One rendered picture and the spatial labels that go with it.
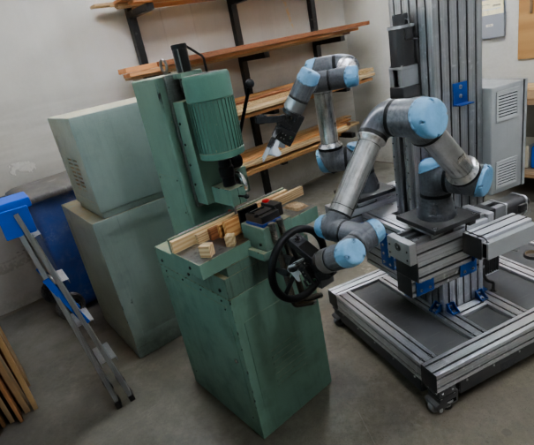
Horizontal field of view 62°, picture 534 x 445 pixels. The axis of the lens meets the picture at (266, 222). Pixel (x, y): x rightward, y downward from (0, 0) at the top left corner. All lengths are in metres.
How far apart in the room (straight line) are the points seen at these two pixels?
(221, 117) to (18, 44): 2.43
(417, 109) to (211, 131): 0.71
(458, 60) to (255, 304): 1.26
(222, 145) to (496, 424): 1.55
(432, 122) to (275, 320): 0.99
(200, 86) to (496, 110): 1.22
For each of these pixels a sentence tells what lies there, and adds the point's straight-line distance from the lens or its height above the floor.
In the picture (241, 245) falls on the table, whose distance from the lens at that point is 1.64.
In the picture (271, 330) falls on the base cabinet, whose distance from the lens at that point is 1.87.
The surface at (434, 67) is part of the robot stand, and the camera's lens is 1.92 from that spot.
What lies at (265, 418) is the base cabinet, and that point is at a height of 0.10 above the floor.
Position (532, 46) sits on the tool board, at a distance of 4.49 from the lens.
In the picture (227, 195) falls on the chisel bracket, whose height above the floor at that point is 1.04.
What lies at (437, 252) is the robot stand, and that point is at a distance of 1.85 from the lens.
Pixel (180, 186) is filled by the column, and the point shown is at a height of 1.08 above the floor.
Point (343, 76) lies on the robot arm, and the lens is 1.68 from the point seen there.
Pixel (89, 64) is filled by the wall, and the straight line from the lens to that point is 3.94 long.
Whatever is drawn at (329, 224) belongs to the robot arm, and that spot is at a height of 1.02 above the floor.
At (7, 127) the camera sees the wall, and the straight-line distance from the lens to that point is 3.79.
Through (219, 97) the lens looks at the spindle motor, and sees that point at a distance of 1.63.
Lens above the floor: 1.56
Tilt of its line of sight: 22 degrees down
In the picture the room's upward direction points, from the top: 11 degrees counter-clockwise
